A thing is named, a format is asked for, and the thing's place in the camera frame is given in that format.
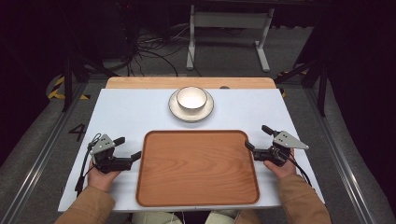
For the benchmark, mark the wooden tray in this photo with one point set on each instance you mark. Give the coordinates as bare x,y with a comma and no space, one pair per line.
197,168

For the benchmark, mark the aluminium floor rail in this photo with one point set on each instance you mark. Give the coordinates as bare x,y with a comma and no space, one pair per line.
40,155
342,161

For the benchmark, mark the person's leg pale trousers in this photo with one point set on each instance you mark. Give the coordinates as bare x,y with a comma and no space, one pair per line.
155,218
221,216

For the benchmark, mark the white table board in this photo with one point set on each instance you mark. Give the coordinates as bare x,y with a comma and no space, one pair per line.
130,112

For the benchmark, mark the white metal stand frame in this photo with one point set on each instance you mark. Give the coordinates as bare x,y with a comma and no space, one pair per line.
230,20

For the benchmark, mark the person's right leg pale trousers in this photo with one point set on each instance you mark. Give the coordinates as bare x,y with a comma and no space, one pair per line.
221,216

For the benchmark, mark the wooden table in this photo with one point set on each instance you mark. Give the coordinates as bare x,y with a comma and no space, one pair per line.
155,82

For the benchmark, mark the yellow black floor tape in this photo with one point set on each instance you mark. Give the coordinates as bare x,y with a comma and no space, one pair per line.
292,72
57,90

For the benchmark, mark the person's left leg pale trousers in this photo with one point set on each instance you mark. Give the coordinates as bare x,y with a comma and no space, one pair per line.
155,218

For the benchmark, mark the white ceramic bowl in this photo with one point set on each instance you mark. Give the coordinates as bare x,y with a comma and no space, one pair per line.
191,98

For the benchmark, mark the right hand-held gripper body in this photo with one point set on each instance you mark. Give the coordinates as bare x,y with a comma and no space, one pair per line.
281,146

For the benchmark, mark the person's left hand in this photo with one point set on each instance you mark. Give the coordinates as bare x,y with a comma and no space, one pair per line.
101,179

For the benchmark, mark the black tripod stand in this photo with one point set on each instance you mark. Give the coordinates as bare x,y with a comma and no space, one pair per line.
322,84
67,84

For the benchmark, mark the white ceramic plate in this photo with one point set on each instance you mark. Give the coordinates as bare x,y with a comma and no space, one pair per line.
186,115

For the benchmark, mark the person's right hand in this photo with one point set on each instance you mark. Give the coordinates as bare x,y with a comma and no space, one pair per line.
282,171

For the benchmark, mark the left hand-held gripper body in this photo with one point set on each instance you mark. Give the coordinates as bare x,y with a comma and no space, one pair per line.
107,157

